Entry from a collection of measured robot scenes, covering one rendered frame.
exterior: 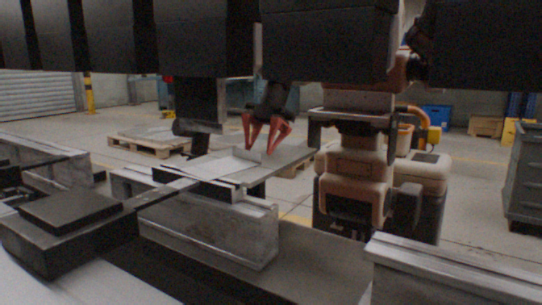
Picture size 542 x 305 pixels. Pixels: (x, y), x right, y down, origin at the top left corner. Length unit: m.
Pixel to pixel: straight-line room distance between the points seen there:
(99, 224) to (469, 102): 6.67
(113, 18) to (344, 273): 0.58
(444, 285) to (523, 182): 2.45
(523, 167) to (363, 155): 1.82
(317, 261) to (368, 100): 0.63
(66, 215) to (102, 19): 0.39
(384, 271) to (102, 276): 0.33
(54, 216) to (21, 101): 7.90
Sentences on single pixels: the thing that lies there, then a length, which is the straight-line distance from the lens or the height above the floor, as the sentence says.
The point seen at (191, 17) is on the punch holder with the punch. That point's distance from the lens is 0.53.
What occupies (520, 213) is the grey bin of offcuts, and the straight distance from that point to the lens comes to 2.96.
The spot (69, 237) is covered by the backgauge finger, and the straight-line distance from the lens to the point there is 0.42.
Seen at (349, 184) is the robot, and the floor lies 0.79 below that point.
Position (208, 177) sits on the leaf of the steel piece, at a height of 1.00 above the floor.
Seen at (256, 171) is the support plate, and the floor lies 1.00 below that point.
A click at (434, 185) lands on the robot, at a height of 0.74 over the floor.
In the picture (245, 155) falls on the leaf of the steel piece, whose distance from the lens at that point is 0.69.
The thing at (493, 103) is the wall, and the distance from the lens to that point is 6.88.
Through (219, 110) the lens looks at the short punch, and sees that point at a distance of 0.55.
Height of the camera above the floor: 1.20
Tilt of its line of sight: 16 degrees down
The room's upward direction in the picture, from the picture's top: straight up
